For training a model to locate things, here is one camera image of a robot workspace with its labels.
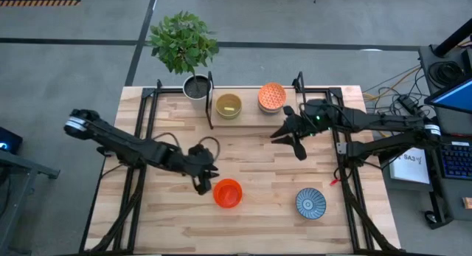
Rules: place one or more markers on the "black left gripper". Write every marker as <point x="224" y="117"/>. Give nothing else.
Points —
<point x="197" y="162"/>

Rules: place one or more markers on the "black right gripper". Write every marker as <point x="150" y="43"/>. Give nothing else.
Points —
<point x="313" y="119"/>

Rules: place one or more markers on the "orange patterned ceramic bowl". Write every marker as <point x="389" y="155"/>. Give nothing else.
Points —
<point x="272" y="95"/>

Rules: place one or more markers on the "yellow translucent plastic bowl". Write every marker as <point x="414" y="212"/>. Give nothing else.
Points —
<point x="228" y="105"/>

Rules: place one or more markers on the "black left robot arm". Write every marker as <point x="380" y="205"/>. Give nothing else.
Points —
<point x="129" y="149"/>

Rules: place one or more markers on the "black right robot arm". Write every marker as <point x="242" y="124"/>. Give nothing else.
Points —
<point x="383" y="121"/>

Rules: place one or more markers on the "red translucent plastic bowl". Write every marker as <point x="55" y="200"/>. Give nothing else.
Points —
<point x="227" y="193"/>

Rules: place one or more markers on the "dark blue striped ceramic bowl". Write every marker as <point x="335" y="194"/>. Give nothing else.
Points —
<point x="311" y="203"/>

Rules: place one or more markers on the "white plant pot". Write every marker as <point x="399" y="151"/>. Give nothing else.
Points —
<point x="197" y="88"/>

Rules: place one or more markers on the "black power strip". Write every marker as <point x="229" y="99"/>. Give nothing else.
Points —
<point x="409" y="104"/>

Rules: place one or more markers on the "white paper sheet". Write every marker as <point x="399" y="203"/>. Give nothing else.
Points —
<point x="409" y="167"/>

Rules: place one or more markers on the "green leafy plant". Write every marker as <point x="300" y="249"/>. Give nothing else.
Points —
<point x="182" y="40"/>

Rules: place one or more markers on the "black caster wheel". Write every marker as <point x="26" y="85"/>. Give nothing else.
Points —
<point x="430" y="217"/>

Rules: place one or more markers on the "blue lit monitor screen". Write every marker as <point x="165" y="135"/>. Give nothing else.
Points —
<point x="453" y="97"/>

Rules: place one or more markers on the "black keyboard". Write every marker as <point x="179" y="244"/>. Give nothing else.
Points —
<point x="457" y="160"/>

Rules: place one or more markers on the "dark equipment cart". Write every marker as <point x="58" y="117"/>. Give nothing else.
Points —
<point x="451" y="197"/>

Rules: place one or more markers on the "grey metal stand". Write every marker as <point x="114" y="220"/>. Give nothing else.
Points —
<point x="22" y="167"/>

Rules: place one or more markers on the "black slanted pole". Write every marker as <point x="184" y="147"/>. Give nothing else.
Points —
<point x="453" y="38"/>

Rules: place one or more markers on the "black box with blue light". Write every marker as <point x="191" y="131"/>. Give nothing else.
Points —
<point x="9" y="141"/>

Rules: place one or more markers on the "wooden shelf with black frame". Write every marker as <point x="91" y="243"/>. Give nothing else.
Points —
<point x="250" y="117"/>

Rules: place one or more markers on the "black metal table frame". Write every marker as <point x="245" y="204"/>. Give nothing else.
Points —
<point x="134" y="204"/>

